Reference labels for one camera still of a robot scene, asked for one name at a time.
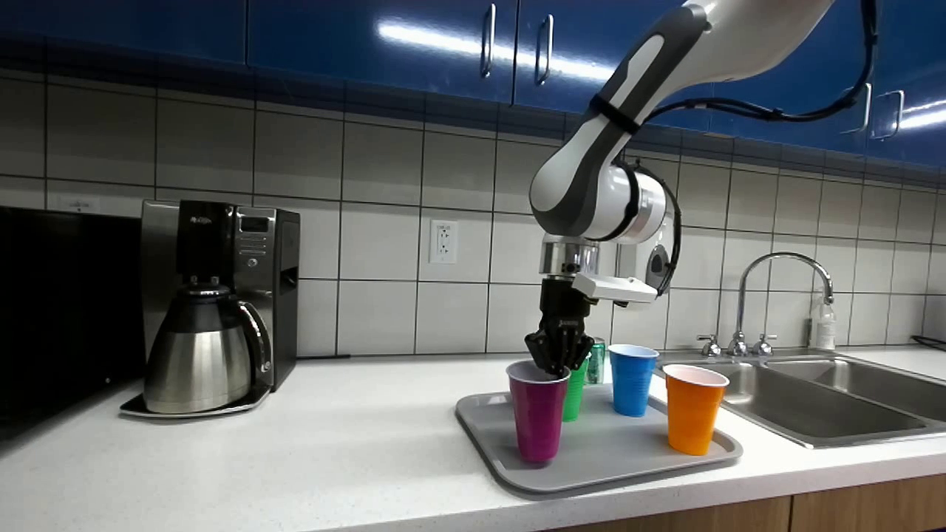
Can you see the white soap dispenser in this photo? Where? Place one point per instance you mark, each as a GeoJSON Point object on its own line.
{"type": "Point", "coordinates": [649, 262]}

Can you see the black microwave oven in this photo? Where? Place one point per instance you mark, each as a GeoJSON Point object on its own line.
{"type": "Point", "coordinates": [69, 313]}

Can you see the purple plastic cup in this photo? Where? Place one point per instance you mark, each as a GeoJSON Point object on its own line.
{"type": "Point", "coordinates": [535, 403]}

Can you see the steel coffee carafe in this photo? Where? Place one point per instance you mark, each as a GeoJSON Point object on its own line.
{"type": "Point", "coordinates": [208, 353]}

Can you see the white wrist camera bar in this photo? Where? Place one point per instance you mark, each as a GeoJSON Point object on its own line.
{"type": "Point", "coordinates": [621, 290]}

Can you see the chrome sink faucet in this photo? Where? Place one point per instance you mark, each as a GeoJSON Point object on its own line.
{"type": "Point", "coordinates": [772, 302]}

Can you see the grey plastic tray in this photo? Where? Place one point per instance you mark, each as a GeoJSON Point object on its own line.
{"type": "Point", "coordinates": [599, 449]}

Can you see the green plastic cup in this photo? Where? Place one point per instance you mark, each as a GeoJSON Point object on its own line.
{"type": "Point", "coordinates": [573, 394]}

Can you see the blue upper cabinets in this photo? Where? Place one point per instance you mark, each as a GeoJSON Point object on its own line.
{"type": "Point", "coordinates": [859, 90]}

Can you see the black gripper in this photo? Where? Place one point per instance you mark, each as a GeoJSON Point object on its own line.
{"type": "Point", "coordinates": [559, 330]}

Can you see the stainless steel double sink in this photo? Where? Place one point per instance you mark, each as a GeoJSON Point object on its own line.
{"type": "Point", "coordinates": [825, 401]}

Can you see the clear soap bottle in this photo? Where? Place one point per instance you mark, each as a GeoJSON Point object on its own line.
{"type": "Point", "coordinates": [819, 326]}

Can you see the green soda can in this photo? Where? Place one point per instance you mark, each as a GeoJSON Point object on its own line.
{"type": "Point", "coordinates": [599, 361]}

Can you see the orange plastic cup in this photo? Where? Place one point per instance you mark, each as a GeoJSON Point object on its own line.
{"type": "Point", "coordinates": [693, 403]}

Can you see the blue plastic cup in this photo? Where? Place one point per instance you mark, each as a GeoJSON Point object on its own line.
{"type": "Point", "coordinates": [631, 376]}

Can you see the black steel coffee maker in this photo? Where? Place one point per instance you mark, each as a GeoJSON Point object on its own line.
{"type": "Point", "coordinates": [242, 251]}

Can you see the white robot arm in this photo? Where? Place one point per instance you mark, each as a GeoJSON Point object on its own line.
{"type": "Point", "coordinates": [587, 194]}

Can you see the white wall outlet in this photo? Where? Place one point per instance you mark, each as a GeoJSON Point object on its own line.
{"type": "Point", "coordinates": [442, 240]}

